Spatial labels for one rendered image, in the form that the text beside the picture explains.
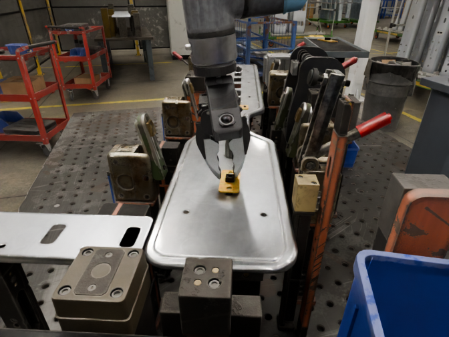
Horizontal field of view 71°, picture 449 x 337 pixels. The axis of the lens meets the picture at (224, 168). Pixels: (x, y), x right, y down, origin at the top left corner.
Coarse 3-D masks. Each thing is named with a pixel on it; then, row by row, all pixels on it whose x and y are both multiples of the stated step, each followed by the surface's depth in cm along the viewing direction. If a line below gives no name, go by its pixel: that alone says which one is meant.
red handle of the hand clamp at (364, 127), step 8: (384, 112) 52; (368, 120) 52; (376, 120) 52; (384, 120) 51; (360, 128) 52; (368, 128) 52; (376, 128) 52; (352, 136) 53; (360, 136) 53; (328, 144) 55; (320, 152) 55; (328, 152) 55
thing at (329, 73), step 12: (312, 72) 48; (336, 72) 48; (312, 84) 49; (324, 84) 49; (336, 84) 48; (348, 84) 49; (324, 96) 49; (336, 96) 49; (324, 108) 50; (312, 120) 54; (324, 120) 51; (312, 132) 52; (324, 132) 52; (312, 144) 53; (300, 156) 58
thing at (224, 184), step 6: (222, 174) 62; (228, 174) 60; (240, 174) 62; (222, 180) 60; (228, 180) 59; (234, 180) 59; (222, 186) 58; (228, 186) 58; (234, 186) 58; (222, 192) 56; (228, 192) 56; (234, 192) 56
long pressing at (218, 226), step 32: (256, 96) 111; (192, 160) 69; (224, 160) 69; (256, 160) 69; (192, 192) 58; (256, 192) 58; (160, 224) 50; (192, 224) 50; (224, 224) 50; (256, 224) 50; (288, 224) 49; (160, 256) 44; (192, 256) 44; (224, 256) 44; (256, 256) 44; (288, 256) 43
